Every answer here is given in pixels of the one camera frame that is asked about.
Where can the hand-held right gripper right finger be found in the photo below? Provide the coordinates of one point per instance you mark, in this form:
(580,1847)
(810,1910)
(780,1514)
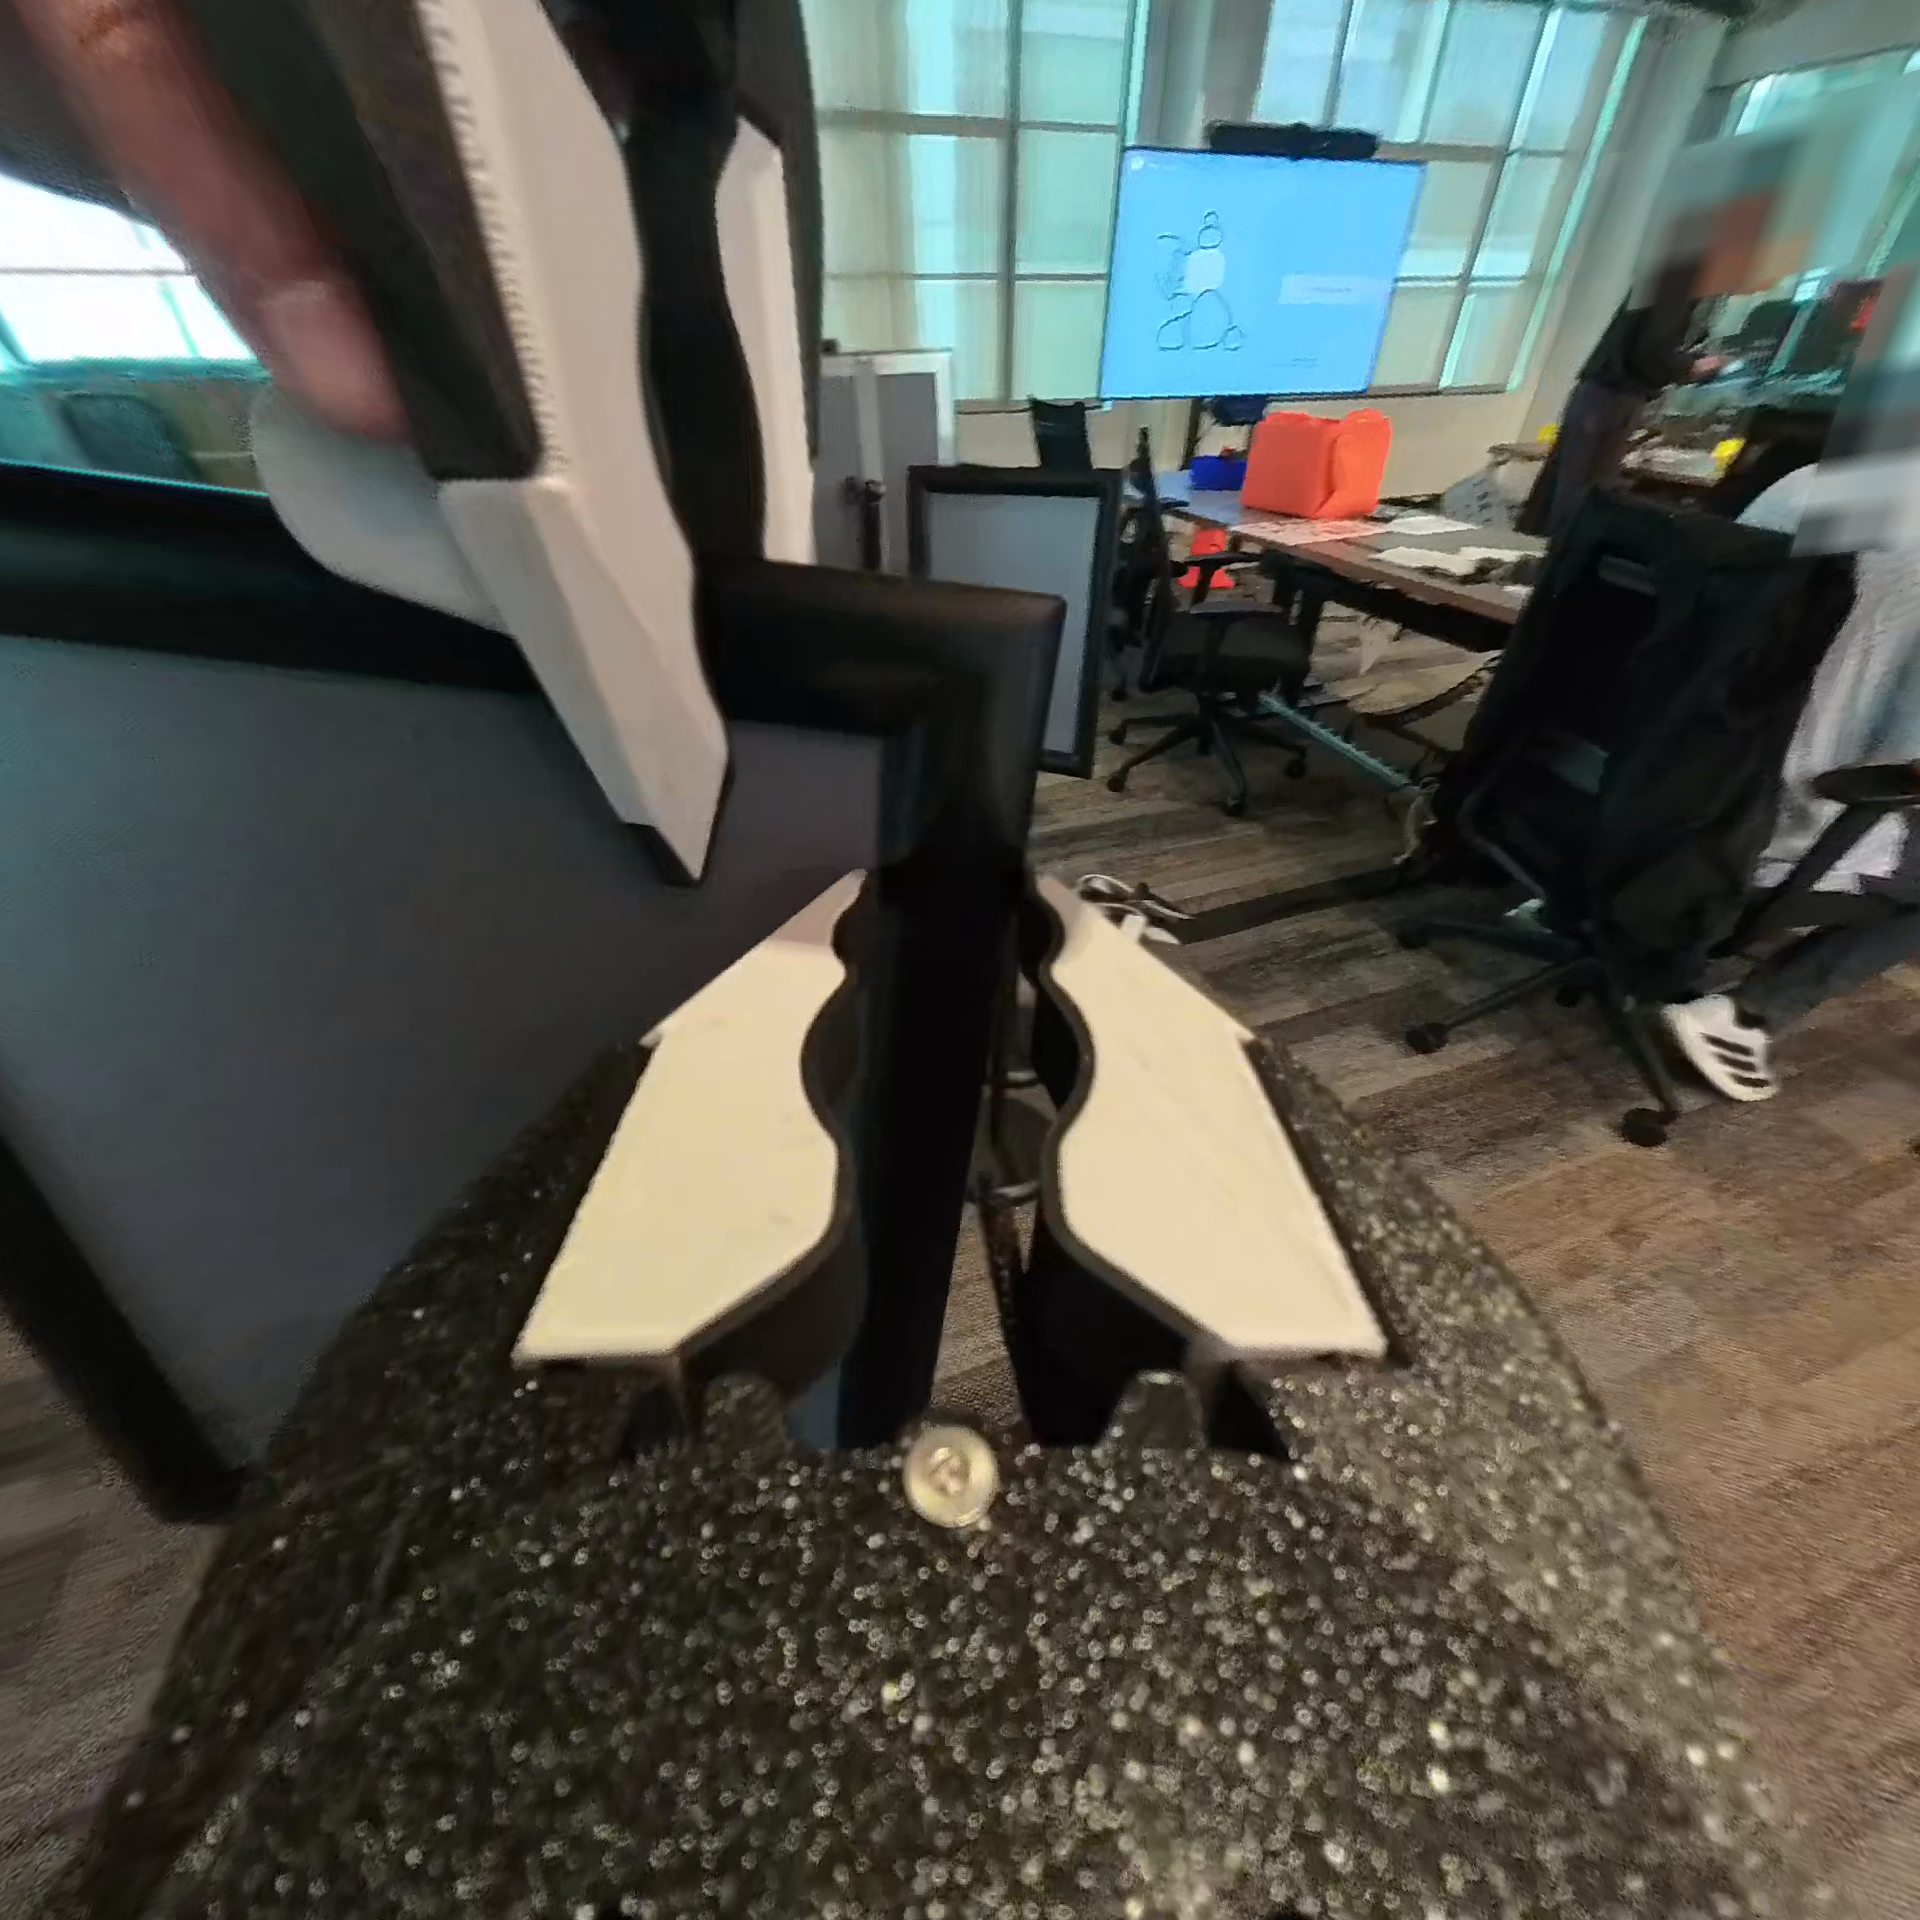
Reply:
(1200,1172)

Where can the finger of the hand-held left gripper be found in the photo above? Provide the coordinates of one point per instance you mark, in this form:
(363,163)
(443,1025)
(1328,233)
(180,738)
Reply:
(773,346)
(585,452)

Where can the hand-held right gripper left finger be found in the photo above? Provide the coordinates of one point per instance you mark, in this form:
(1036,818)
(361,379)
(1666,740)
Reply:
(704,1155)

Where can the black framed sign stand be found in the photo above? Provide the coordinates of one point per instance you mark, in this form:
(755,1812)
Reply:
(376,841)

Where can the long wooden desk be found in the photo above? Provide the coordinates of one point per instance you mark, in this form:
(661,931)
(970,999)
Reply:
(1395,567)

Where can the person's left hand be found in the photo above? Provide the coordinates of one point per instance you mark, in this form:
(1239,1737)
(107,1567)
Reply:
(224,195)

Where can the large grid window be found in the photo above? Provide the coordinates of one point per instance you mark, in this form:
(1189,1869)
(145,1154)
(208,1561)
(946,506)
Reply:
(973,195)

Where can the blue storage bin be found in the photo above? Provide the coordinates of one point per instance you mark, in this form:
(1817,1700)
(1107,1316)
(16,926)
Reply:
(1215,476)

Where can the orange traffic cone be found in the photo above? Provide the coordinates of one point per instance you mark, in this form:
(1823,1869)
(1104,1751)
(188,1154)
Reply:
(1218,572)

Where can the black webcam bar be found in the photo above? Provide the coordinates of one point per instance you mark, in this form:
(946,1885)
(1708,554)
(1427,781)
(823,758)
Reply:
(1292,141)

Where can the orange tote bag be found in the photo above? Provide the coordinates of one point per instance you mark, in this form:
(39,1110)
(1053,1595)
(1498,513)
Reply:
(1319,470)

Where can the office chair with black jacket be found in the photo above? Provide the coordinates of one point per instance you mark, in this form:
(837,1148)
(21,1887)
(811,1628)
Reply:
(1641,721)

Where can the wall display screen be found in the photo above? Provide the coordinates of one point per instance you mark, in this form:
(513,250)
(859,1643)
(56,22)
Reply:
(1260,270)

